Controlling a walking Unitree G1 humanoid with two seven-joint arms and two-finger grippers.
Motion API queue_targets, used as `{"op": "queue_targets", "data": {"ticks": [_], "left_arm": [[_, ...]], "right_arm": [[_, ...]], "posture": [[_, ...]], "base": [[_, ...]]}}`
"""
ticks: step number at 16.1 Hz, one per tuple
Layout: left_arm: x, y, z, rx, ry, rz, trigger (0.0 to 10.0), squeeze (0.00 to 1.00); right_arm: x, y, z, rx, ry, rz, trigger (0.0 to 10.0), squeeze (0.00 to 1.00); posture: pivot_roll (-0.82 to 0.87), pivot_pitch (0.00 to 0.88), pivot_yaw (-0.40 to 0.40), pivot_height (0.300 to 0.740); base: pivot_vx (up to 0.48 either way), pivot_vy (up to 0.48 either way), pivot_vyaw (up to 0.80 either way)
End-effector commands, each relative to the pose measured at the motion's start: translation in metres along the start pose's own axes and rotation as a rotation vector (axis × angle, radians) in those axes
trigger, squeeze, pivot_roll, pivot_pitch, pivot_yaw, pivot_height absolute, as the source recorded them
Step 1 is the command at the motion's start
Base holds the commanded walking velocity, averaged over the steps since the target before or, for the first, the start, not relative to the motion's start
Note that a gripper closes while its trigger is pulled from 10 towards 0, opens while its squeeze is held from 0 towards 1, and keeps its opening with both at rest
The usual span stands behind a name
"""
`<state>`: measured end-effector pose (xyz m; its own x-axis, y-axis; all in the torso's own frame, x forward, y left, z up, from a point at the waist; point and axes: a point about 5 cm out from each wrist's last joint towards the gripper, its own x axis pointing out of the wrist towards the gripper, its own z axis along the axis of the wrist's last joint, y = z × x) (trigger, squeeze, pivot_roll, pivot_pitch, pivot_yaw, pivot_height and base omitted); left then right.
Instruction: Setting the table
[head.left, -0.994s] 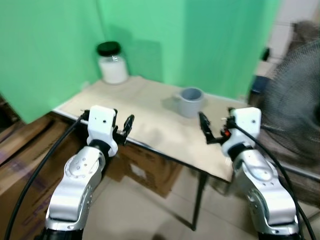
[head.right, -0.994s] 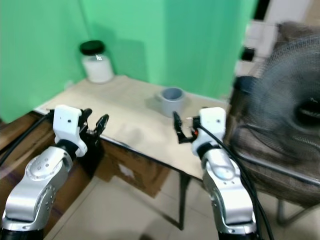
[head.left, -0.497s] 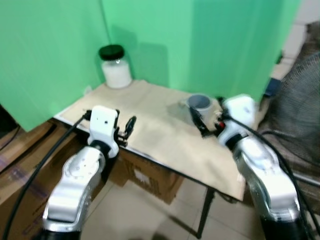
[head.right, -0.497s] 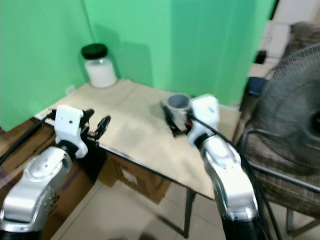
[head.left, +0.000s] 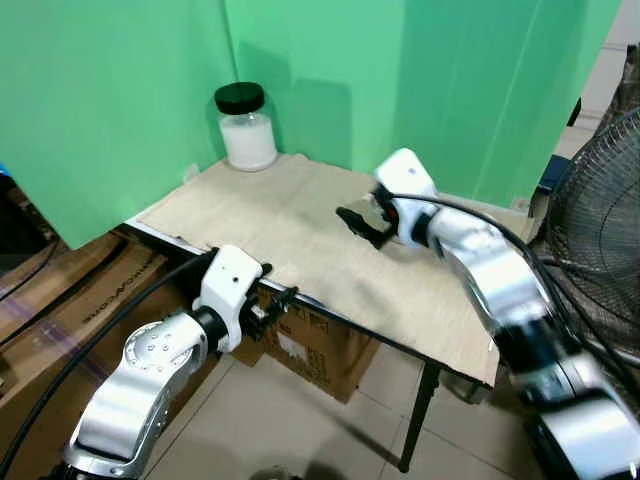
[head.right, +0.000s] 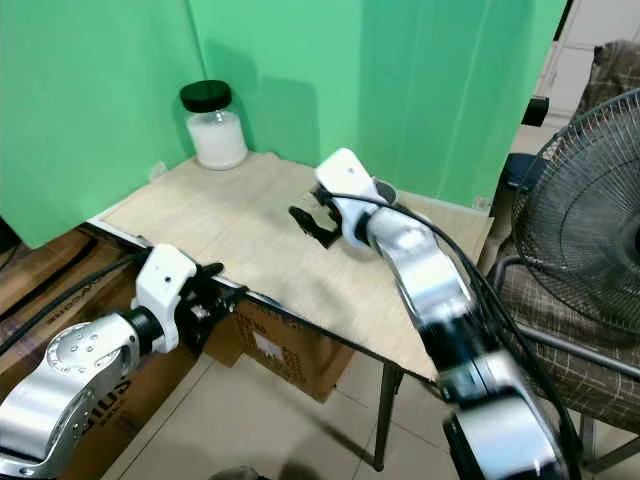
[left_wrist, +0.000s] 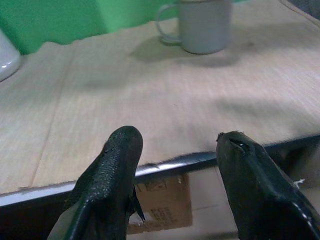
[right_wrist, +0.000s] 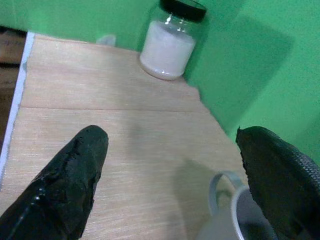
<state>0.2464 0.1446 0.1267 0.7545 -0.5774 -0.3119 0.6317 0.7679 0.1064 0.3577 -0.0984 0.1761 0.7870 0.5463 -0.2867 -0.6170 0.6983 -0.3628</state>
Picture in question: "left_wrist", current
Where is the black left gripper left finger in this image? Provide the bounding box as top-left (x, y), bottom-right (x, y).
top-left (47, 125), bottom-right (146, 240)

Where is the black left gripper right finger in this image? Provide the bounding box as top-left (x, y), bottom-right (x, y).
top-left (215, 130), bottom-right (320, 240)

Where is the brown cardboard box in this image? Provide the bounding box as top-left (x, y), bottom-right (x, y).
top-left (127, 174), bottom-right (193, 235)

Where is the beige woven table cloth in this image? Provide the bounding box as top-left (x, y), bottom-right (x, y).
top-left (0, 0), bottom-right (320, 195)

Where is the white ceramic bowl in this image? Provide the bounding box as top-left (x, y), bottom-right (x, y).
top-left (0, 28), bottom-right (22, 83)

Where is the green cloth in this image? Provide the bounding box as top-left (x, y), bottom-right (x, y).
top-left (0, 0), bottom-right (247, 56)

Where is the grey metal mug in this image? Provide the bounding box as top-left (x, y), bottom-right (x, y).
top-left (155, 0), bottom-right (233, 55)

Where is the black metal table frame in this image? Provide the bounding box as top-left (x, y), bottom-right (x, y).
top-left (0, 134), bottom-right (320, 240)

